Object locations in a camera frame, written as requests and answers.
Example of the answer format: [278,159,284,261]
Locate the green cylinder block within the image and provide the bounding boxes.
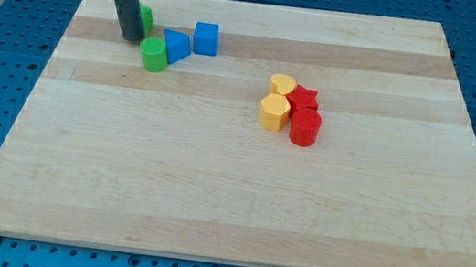
[140,37,168,73]

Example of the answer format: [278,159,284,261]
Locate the blue triangle block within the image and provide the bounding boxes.
[164,29,191,64]

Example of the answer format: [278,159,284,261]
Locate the blue cube block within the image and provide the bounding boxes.
[193,21,219,57]

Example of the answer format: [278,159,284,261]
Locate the green block behind rod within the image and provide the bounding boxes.
[140,5,155,36]

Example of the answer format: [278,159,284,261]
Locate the light wooden board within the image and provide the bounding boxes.
[0,0,476,267]

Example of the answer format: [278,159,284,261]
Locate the yellow heart block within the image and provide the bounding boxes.
[269,73,297,95]

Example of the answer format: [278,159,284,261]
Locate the yellow hexagon block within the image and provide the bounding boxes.
[259,93,291,132]

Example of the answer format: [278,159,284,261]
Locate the red star block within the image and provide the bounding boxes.
[285,84,319,117]

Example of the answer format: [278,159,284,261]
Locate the red cylinder block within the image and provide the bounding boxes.
[289,108,323,147]

